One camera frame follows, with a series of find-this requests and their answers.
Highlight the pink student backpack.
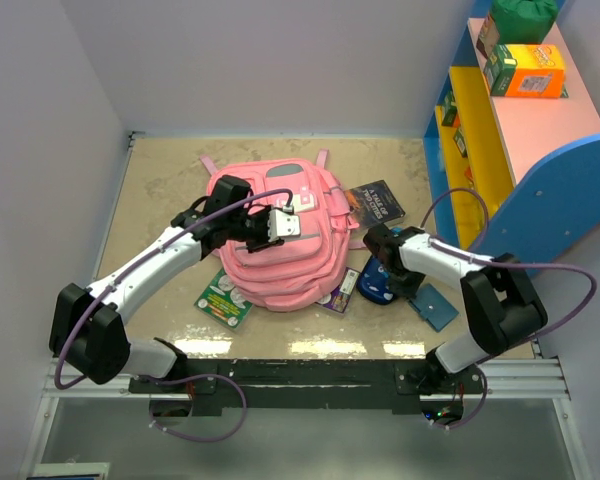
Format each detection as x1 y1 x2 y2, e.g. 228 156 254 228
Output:
200 149 359 312

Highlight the blue wallet notebook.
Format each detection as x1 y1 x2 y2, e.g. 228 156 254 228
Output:
408 284 459 332

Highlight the small green box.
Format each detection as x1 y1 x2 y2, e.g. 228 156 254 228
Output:
441 90 460 128
453 125 468 158

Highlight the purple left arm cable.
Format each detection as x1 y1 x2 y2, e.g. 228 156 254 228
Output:
53 188 295 390

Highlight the green cloth bag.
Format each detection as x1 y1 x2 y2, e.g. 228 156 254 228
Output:
489 0 559 44

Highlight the brown card box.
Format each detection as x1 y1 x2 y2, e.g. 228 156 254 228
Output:
476 13 499 59

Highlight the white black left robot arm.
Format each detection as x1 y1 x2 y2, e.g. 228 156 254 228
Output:
49 175 299 392

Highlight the small green box lower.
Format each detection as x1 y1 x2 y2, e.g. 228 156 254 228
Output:
453 125 468 158

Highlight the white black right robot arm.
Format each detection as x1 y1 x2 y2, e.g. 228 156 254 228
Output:
363 224 548 393

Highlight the purple paperback book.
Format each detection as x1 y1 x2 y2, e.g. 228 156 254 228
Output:
316 267 360 314

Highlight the orange packet on shelf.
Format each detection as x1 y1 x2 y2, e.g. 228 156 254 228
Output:
464 166 477 190

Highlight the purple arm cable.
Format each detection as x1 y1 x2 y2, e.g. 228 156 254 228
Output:
53 188 295 390
419 187 599 357

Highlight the blue pencil case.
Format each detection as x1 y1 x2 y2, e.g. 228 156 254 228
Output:
356 250 408 305

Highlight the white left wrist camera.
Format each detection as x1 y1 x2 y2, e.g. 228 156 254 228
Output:
267 206 301 243

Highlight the green paperback book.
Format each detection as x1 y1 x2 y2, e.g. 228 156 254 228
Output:
194 269 253 330

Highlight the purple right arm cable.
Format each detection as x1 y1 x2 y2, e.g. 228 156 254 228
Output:
419 187 599 357

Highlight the small green box upper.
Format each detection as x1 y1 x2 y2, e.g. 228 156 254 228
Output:
441 90 460 128

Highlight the orange green crayon box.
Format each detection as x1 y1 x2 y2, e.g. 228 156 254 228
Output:
483 44 566 99

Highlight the dark novel book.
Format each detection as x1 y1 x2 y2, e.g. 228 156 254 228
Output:
344 180 405 230

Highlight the blue yellow pink shelf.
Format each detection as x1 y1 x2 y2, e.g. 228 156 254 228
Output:
423 1 600 263

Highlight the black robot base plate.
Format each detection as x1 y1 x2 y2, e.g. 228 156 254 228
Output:
129 359 488 419

